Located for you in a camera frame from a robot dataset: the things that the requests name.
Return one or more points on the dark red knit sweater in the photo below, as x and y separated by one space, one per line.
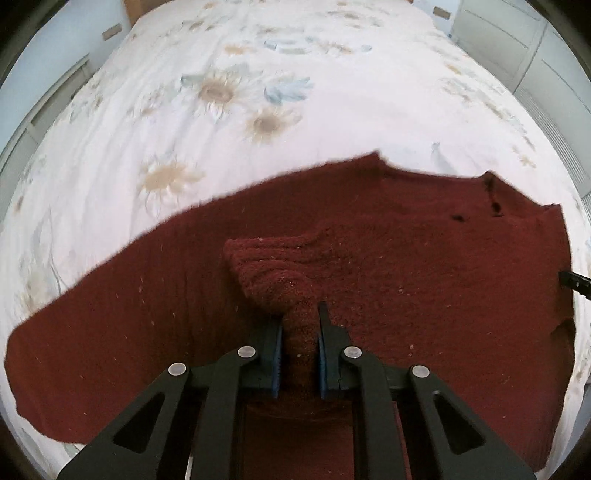
184 286

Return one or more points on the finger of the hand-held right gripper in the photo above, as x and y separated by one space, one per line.
575 280

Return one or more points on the white floral bed sheet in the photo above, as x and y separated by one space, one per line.
323 115

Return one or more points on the white bed side frame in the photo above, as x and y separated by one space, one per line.
55 92

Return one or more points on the white wardrobe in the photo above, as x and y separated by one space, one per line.
531 50

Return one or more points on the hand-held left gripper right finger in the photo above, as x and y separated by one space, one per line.
321 369

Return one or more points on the wooden headboard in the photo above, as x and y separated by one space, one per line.
133 7

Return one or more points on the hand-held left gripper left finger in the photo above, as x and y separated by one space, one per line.
277 364

